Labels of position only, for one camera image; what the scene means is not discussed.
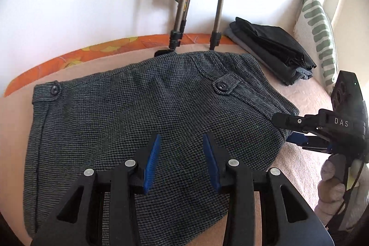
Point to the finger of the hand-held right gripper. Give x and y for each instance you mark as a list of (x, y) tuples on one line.
[(298, 138), (294, 120)]

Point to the blue folded jeans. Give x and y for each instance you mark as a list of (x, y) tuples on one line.
[(305, 73)]

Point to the green striped white pillow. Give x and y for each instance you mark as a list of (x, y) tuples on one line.
[(314, 24)]

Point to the grey houndstooth pants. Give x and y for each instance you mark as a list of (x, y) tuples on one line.
[(129, 113)]

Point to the orange floral bedsheet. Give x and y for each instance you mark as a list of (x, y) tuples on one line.
[(95, 51)]

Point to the person's right hand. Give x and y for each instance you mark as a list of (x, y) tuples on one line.
[(330, 188)]

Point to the dark grey folded garment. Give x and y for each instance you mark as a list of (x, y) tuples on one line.
[(268, 60)]

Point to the black folded pants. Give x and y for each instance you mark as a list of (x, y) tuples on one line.
[(274, 38)]

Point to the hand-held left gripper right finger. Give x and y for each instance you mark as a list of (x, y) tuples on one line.
[(212, 166)]

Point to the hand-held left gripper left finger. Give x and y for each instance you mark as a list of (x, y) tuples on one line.
[(150, 166)]

